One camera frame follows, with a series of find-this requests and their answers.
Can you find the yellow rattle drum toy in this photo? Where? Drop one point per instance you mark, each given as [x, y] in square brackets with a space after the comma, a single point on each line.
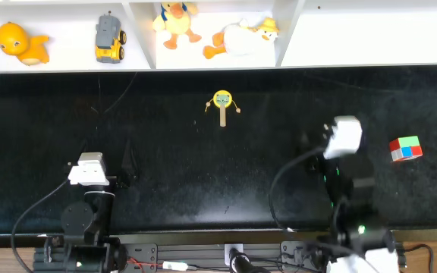
[222, 100]

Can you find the white plush duck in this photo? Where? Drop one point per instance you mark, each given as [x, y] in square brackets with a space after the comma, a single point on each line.
[245, 39]

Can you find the orange rubber toy figure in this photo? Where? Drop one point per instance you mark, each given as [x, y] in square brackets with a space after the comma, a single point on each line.
[21, 43]

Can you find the mounting rail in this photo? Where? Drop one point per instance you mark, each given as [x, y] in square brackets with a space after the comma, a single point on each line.
[203, 256]

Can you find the grey and yellow toy truck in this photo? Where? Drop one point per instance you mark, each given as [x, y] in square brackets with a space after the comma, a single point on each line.
[108, 41]

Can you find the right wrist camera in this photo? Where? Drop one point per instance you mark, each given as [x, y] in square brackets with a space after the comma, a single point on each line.
[343, 136]

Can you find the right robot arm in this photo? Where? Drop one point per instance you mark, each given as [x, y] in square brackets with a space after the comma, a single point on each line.
[351, 197]

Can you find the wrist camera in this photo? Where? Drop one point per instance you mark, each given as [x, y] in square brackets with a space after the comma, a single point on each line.
[88, 170]
[343, 136]

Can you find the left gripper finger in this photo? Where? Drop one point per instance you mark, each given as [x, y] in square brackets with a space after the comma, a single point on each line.
[130, 167]

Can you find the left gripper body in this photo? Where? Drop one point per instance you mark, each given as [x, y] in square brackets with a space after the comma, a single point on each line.
[117, 181]

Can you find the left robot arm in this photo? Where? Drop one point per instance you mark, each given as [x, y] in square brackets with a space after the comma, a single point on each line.
[85, 220]

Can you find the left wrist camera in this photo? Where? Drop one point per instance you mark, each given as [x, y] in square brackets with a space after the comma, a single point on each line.
[88, 170]

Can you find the yellow plush duck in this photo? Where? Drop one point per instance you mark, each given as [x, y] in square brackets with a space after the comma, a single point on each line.
[177, 24]

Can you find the many-coloured puzzle cube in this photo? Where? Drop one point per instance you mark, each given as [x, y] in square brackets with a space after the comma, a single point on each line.
[406, 148]

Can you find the white shelf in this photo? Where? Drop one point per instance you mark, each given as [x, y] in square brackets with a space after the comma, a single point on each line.
[70, 45]

